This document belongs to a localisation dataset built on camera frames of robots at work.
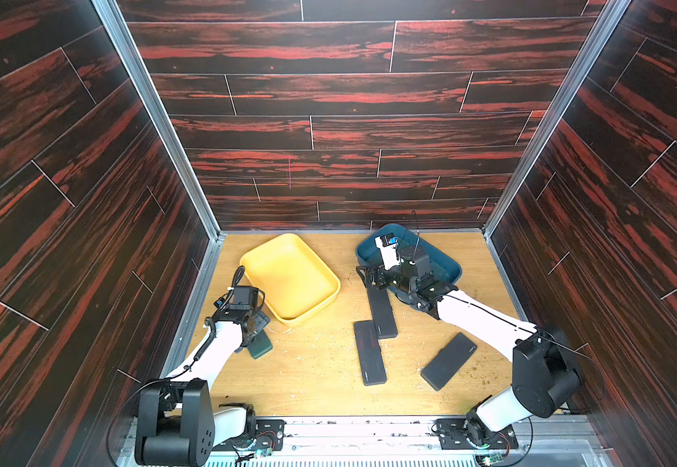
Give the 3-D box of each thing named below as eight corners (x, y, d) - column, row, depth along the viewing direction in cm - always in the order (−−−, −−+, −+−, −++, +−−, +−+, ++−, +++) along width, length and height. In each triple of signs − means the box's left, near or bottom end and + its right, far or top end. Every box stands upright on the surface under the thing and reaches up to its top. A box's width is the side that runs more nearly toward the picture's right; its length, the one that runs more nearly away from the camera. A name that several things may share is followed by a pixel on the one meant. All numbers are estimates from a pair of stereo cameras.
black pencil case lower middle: (364, 386, 84) (364, 383, 82) (352, 325, 96) (353, 322, 94) (387, 382, 84) (388, 380, 82) (373, 323, 97) (374, 319, 95)
